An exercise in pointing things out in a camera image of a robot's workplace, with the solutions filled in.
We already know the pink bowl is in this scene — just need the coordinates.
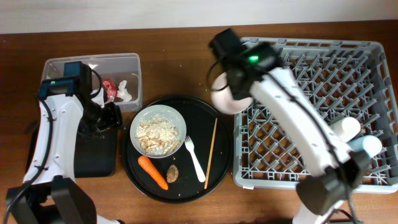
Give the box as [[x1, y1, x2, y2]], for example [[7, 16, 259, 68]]
[[211, 72, 254, 114]]

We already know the orange carrot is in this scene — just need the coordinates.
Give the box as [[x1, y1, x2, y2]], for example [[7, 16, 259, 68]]
[[137, 156, 169, 190]]

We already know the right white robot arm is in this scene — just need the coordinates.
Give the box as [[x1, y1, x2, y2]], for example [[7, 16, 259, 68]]
[[209, 29, 371, 223]]

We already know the white paper cup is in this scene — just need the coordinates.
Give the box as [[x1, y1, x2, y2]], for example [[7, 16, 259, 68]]
[[330, 117, 361, 142]]

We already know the black rectangular tray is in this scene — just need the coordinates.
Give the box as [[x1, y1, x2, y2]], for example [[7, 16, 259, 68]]
[[24, 121, 118, 184]]

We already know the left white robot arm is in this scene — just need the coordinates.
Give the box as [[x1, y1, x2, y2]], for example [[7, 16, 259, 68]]
[[3, 61, 123, 223]]

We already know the grey plate with rice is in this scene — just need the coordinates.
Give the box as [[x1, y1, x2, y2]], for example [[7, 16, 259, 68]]
[[129, 105, 187, 159]]

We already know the grey dishwasher rack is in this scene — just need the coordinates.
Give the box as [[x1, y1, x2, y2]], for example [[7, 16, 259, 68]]
[[233, 38, 397, 194]]

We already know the red snack wrapper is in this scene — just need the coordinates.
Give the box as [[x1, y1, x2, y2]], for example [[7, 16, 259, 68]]
[[102, 78, 118, 103]]

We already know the wooden chopstick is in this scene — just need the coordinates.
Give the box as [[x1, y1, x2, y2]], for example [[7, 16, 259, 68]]
[[204, 118, 218, 190]]

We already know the clear plastic bin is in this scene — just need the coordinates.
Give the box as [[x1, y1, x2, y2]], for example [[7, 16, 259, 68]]
[[42, 53, 142, 113]]

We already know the brown walnut shell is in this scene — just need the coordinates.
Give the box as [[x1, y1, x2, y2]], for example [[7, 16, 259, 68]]
[[167, 165, 179, 184]]

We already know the crumpled white tissue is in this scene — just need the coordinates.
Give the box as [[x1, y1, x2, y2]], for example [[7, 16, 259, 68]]
[[117, 80, 132, 102]]

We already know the blue cup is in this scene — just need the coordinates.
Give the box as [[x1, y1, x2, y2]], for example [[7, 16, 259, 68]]
[[348, 135, 382, 158]]

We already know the white plastic fork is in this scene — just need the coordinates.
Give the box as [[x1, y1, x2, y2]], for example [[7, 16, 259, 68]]
[[184, 136, 205, 182]]

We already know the round black tray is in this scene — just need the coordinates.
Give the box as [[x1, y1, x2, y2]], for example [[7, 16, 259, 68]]
[[121, 96, 233, 203]]

